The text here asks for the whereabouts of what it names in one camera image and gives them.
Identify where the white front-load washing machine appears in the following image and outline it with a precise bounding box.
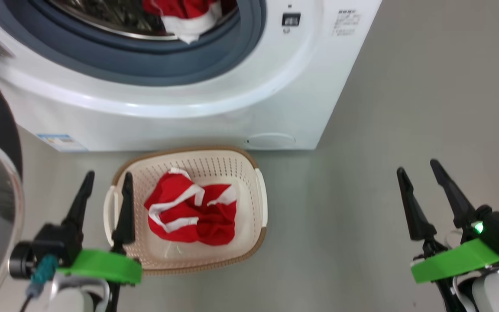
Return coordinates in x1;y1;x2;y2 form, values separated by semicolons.
0;0;382;152

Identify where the blue energy label sticker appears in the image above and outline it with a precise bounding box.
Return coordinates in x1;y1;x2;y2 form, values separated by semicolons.
36;133;89;152

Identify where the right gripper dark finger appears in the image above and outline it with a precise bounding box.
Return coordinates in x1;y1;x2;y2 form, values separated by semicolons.
430;159;480;229
396;167;437;241

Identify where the left teal camera cable plug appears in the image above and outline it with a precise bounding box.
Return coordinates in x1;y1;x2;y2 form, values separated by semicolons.
19;254;59;312

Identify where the cream perforated laundry basket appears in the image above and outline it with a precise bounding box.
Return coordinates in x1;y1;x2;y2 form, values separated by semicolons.
104;146;269;276

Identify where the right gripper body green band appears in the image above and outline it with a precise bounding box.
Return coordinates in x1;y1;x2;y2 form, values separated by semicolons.
411;237;499;284

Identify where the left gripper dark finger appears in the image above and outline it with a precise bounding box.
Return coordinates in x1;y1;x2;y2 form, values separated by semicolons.
112;172;136;245
61;170;95;250

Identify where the round white filter cover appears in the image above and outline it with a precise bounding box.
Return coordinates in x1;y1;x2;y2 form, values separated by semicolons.
245;133;296;150

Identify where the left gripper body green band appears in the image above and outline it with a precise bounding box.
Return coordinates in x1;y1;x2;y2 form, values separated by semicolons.
57;243;143;285

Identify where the red and white garment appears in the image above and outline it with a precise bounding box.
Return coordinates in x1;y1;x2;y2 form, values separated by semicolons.
144;168;238;247
142;0;223;45

